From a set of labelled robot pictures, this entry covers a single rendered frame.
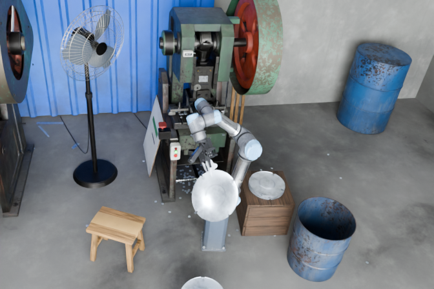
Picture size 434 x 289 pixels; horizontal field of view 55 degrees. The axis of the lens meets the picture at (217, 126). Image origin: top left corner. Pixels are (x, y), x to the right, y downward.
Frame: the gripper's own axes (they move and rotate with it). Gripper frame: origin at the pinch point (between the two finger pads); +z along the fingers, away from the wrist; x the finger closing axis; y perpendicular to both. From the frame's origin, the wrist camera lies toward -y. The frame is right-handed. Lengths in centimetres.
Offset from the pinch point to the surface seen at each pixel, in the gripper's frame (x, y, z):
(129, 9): 148, 61, -166
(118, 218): 92, -31, 10
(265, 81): 27, 84, -46
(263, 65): 16, 79, -56
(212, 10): 53, 81, -115
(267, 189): 63, 78, 32
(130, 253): 87, -32, 35
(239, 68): 69, 99, -68
